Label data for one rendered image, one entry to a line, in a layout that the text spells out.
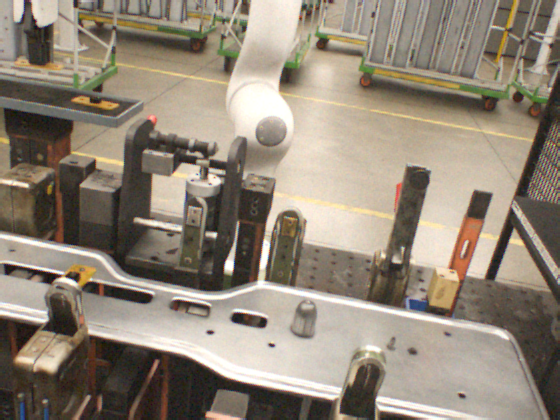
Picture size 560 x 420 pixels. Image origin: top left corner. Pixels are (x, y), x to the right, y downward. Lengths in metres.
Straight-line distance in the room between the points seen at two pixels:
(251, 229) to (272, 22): 0.42
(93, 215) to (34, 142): 0.24
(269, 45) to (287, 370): 0.67
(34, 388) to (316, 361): 0.34
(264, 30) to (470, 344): 0.69
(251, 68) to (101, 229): 0.48
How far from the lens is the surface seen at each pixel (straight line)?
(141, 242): 1.03
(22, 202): 0.99
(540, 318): 1.65
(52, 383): 0.67
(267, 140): 1.13
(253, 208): 0.92
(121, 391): 0.87
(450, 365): 0.83
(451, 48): 7.87
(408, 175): 0.85
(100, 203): 0.97
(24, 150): 1.18
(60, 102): 1.13
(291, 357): 0.75
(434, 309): 0.92
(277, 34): 1.15
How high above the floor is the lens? 1.48
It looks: 25 degrees down
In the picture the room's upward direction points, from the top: 9 degrees clockwise
